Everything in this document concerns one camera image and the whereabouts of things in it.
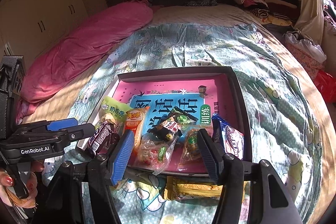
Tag yellow wafer packet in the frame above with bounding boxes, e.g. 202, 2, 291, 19
163, 176, 249, 201

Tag left hand red nails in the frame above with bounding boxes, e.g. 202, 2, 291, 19
0, 160, 46, 209

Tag beige bed sheet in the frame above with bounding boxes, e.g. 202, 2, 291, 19
24, 5, 335, 223

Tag clear wrapped brown snack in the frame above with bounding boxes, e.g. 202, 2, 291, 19
178, 126, 202, 171

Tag blue Oreo packet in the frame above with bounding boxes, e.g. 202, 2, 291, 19
211, 113, 244, 160

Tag brown Snickers bar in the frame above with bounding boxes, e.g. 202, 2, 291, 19
88, 121, 120, 156

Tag clear wrapped red candy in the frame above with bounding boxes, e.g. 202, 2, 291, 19
134, 133, 179, 175

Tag orange rice cracker packet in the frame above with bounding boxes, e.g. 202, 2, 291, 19
123, 106, 150, 156

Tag grey shallow cardboard box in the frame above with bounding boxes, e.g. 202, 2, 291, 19
78, 67, 252, 182

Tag green milk candy packet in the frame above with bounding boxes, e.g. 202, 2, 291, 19
96, 96, 131, 133

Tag black green snack packet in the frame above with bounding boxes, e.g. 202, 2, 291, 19
147, 106, 198, 141

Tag pink duvet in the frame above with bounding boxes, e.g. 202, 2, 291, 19
16, 2, 153, 122

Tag Hello Kitty green blanket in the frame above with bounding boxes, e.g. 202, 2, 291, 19
68, 23, 322, 222

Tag cream wardrobe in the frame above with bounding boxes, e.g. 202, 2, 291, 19
1, 0, 88, 68

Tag red plastic bag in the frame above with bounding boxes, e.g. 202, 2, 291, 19
313, 70, 336, 103

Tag white plastic bag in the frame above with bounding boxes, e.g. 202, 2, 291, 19
284, 30, 327, 63

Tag cream curtain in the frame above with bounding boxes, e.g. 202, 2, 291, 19
295, 0, 324, 45

